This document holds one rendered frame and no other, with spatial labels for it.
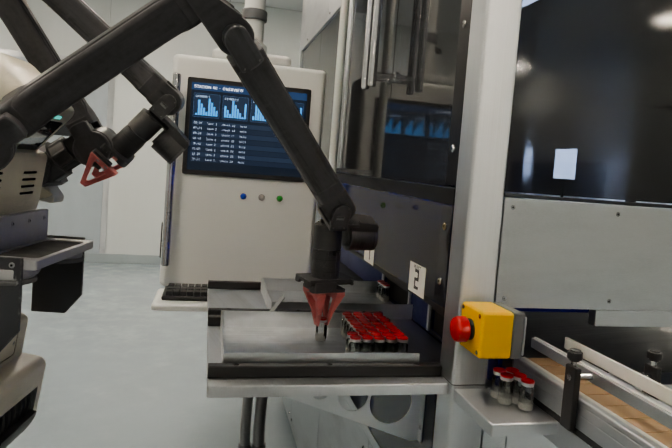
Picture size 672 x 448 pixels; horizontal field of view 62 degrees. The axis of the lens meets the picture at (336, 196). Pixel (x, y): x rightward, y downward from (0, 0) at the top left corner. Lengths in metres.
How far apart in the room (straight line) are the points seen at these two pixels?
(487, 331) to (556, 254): 0.22
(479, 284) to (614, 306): 0.27
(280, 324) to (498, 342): 0.50
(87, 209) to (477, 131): 5.84
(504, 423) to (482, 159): 0.40
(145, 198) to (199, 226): 4.60
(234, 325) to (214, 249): 0.70
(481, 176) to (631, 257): 0.33
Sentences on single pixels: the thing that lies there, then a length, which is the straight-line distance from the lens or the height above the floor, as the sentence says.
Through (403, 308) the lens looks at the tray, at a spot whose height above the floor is 0.91.
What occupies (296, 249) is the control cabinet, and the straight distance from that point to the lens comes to 1.91.
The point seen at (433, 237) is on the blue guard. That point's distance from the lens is 1.07.
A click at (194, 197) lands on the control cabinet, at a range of 1.87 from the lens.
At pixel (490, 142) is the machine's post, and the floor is 1.29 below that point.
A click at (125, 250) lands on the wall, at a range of 6.55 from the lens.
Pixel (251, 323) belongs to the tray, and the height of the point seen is 0.89.
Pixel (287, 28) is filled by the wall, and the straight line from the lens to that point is 6.63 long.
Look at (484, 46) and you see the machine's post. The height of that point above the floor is 1.44.
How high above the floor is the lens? 1.23
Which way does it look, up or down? 3 degrees down
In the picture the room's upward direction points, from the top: 4 degrees clockwise
